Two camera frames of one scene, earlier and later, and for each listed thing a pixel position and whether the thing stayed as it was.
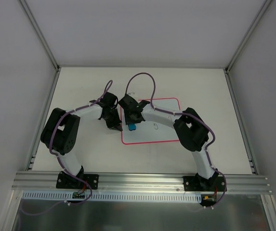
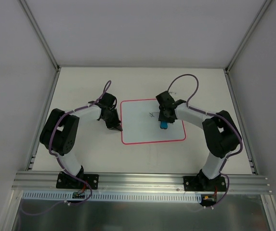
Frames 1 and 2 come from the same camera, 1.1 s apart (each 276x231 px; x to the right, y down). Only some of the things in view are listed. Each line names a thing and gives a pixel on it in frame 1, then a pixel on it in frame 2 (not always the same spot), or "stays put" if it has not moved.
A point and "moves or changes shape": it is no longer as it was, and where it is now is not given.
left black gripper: x=112 y=119 stays put
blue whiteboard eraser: x=131 y=126 moves or changes shape
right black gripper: x=132 y=119 to x=165 y=118
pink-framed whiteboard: x=147 y=132 stays put
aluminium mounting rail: x=138 y=183 stays put
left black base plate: x=65 y=181 stays put
